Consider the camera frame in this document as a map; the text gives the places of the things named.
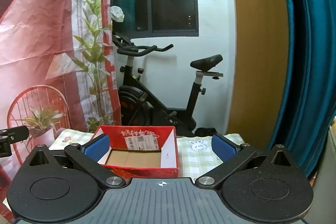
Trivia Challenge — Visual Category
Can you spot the black floor item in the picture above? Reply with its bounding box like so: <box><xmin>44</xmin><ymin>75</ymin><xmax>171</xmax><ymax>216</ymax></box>
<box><xmin>195</xmin><ymin>128</ymin><xmax>216</xmax><ymax>137</ymax></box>

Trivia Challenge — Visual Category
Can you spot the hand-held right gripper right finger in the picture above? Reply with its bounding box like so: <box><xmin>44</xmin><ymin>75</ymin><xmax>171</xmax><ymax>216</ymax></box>
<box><xmin>196</xmin><ymin>134</ymin><xmax>302</xmax><ymax>190</ymax></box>

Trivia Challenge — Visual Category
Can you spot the red strawberry print box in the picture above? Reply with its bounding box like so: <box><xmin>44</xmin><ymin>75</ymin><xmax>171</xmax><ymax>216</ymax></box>
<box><xmin>89</xmin><ymin>125</ymin><xmax>180</xmax><ymax>178</ymax></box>

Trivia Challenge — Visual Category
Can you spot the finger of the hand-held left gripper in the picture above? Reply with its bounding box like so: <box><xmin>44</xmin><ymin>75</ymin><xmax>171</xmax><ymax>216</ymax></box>
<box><xmin>0</xmin><ymin>125</ymin><xmax>30</xmax><ymax>159</ymax></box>

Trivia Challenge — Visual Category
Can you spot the wooden door panel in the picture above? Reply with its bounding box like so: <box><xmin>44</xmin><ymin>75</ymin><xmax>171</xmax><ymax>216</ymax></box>
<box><xmin>227</xmin><ymin>0</ymin><xmax>290</xmax><ymax>144</ymax></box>

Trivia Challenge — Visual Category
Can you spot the green checked rabbit tablecloth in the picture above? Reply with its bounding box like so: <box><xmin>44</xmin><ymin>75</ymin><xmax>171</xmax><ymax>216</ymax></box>
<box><xmin>3</xmin><ymin>128</ymin><xmax>246</xmax><ymax>210</ymax></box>

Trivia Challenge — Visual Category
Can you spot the teal curtain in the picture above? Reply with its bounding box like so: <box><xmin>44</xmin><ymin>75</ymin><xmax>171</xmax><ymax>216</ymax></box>
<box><xmin>268</xmin><ymin>0</ymin><xmax>336</xmax><ymax>180</ymax></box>

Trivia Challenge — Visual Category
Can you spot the white plastic bag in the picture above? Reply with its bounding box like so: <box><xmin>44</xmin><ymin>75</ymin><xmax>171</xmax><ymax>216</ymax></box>
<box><xmin>110</xmin><ymin>6</ymin><xmax>125</xmax><ymax>23</ymax></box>

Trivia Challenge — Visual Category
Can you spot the black exercise bike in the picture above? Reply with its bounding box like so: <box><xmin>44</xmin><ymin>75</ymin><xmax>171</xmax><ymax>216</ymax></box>
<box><xmin>112</xmin><ymin>32</ymin><xmax>224</xmax><ymax>137</ymax></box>

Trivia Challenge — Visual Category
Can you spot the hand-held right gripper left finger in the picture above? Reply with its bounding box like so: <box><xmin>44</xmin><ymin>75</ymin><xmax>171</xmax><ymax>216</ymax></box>
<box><xmin>22</xmin><ymin>134</ymin><xmax>126</xmax><ymax>190</ymax></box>

